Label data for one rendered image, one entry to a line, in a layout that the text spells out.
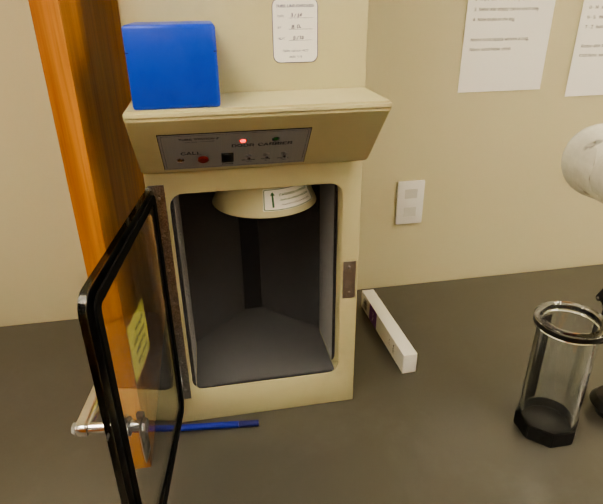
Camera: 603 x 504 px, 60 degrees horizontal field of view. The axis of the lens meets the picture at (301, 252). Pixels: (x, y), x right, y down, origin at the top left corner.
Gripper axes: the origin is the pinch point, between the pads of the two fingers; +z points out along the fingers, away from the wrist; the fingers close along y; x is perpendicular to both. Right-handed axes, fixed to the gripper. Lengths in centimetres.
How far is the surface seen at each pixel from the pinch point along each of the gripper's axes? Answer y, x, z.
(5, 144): 57, 110, -29
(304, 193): 18, 54, -28
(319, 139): 6, 54, -39
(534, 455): -6.0, 20.0, 12.1
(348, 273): 13, 48, -15
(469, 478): -8.2, 32.7, 12.2
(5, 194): 57, 112, -18
